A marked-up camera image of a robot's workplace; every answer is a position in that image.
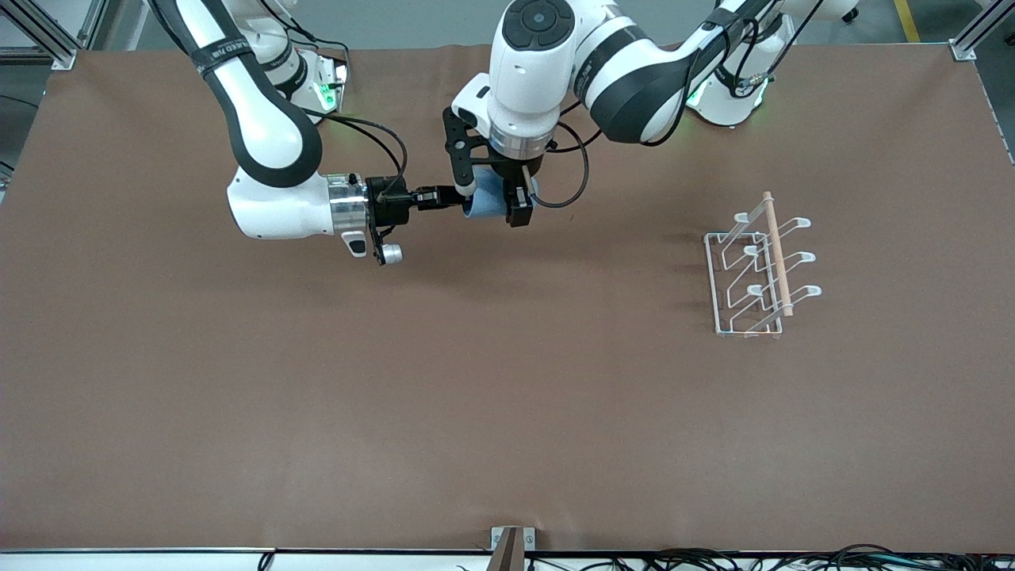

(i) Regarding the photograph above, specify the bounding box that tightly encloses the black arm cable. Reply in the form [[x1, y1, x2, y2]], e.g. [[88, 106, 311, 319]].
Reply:
[[535, 119, 592, 209], [305, 111, 410, 201]]

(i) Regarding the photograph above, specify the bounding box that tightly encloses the blue plastic cup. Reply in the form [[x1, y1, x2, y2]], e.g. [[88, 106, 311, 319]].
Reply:
[[462, 169, 540, 221]]

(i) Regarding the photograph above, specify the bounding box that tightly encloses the brown table cover sheet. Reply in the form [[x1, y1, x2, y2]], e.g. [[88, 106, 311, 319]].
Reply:
[[0, 41, 1015, 554]]

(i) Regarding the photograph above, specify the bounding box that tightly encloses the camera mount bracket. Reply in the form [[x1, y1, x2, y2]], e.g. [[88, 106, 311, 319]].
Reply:
[[490, 526, 537, 571]]

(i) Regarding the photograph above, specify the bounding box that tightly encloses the white table edge strip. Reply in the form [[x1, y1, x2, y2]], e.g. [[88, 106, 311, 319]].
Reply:
[[0, 547, 1015, 571]]

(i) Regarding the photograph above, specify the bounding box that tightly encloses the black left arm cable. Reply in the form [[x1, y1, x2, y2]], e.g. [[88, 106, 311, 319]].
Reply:
[[535, 119, 592, 209]]

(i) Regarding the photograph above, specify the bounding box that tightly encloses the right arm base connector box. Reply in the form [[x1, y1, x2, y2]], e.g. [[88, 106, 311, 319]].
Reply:
[[316, 57, 351, 113]]

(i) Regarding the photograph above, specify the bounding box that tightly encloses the black cable bundle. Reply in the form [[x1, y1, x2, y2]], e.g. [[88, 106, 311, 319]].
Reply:
[[527, 543, 1015, 571]]

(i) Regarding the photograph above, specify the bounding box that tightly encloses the aluminium frame post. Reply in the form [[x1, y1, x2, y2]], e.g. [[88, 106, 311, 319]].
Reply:
[[950, 0, 1015, 63], [0, 0, 108, 71]]

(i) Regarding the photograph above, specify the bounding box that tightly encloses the black base power cable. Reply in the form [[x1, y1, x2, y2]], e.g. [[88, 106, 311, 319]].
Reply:
[[282, 20, 350, 64]]

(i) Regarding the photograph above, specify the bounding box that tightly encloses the white wire cup holder rack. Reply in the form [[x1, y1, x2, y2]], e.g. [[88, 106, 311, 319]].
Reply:
[[704, 191, 823, 339]]

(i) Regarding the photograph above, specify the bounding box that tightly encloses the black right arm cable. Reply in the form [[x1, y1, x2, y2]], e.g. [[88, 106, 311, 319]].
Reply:
[[305, 111, 410, 201]]

